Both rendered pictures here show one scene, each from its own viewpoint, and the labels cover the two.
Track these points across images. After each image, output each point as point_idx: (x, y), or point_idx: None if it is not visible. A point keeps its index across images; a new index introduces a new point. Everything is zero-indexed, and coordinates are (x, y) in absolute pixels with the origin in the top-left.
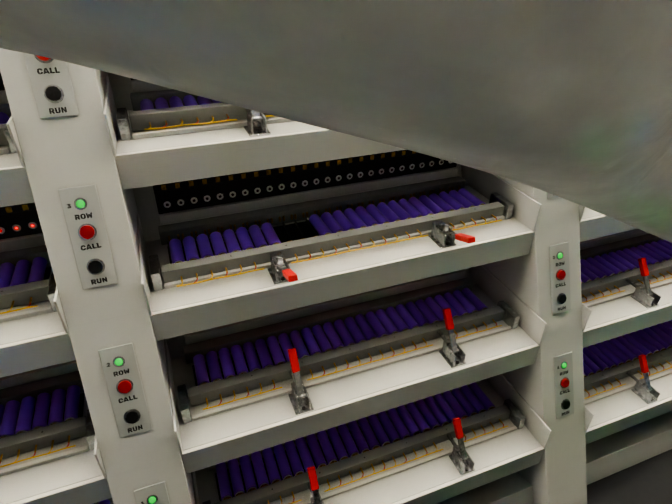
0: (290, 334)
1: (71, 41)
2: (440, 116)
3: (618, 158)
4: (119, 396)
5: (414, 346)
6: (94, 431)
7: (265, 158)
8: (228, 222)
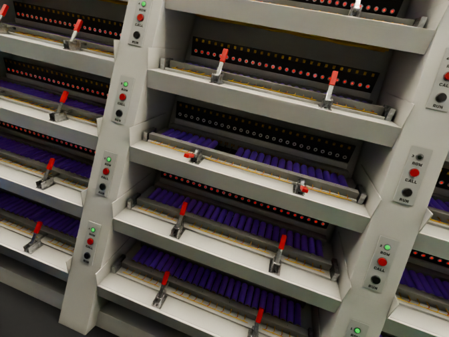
0: (203, 204)
1: None
2: None
3: None
4: (102, 174)
5: (258, 248)
6: None
7: (212, 96)
8: (200, 133)
